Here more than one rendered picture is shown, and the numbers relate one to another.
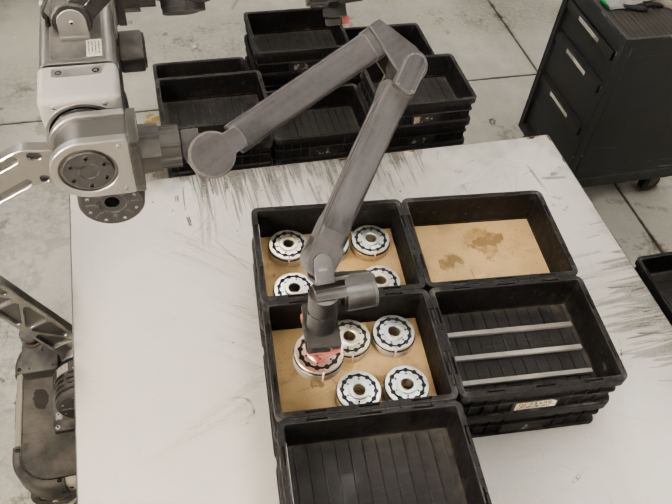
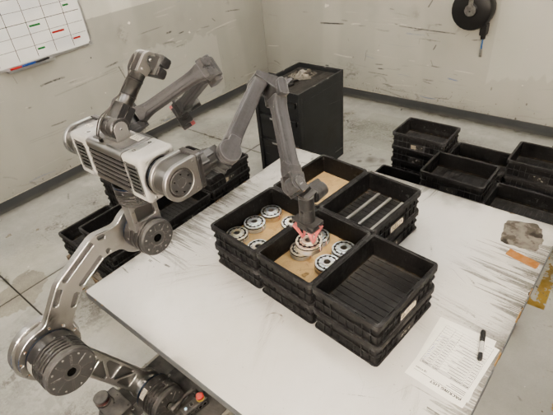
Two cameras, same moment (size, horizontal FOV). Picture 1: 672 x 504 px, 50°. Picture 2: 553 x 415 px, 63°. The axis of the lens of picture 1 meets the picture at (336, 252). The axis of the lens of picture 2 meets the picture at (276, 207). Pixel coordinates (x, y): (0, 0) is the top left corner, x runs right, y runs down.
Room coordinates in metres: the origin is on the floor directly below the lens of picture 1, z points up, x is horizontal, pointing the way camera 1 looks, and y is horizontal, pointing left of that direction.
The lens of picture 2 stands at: (-0.33, 0.70, 2.13)
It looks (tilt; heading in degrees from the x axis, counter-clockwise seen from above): 35 degrees down; 333
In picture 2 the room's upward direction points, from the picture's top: 6 degrees counter-clockwise
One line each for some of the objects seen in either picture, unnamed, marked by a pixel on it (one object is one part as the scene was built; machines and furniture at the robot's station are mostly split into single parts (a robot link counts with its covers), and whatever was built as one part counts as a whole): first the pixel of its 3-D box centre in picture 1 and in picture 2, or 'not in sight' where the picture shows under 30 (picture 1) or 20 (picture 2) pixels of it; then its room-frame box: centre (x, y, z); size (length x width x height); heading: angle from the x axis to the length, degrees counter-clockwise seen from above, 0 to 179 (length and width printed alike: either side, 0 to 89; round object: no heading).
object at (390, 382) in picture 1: (406, 385); (343, 249); (0.83, -0.20, 0.86); 0.10 x 0.10 x 0.01
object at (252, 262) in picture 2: (333, 262); (265, 226); (1.16, 0.00, 0.87); 0.40 x 0.30 x 0.11; 105
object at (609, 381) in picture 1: (523, 334); (370, 200); (0.97, -0.46, 0.92); 0.40 x 0.30 x 0.02; 105
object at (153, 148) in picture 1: (155, 147); (200, 163); (0.88, 0.32, 1.45); 0.09 x 0.08 x 0.12; 20
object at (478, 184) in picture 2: not in sight; (454, 198); (1.25, -1.43, 0.37); 0.40 x 0.30 x 0.45; 20
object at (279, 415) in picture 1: (356, 351); (313, 244); (0.87, -0.07, 0.92); 0.40 x 0.30 x 0.02; 105
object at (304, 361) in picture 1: (318, 352); (309, 240); (0.77, 0.01, 1.04); 0.10 x 0.10 x 0.01
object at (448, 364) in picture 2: not in sight; (453, 359); (0.27, -0.25, 0.70); 0.33 x 0.23 x 0.01; 110
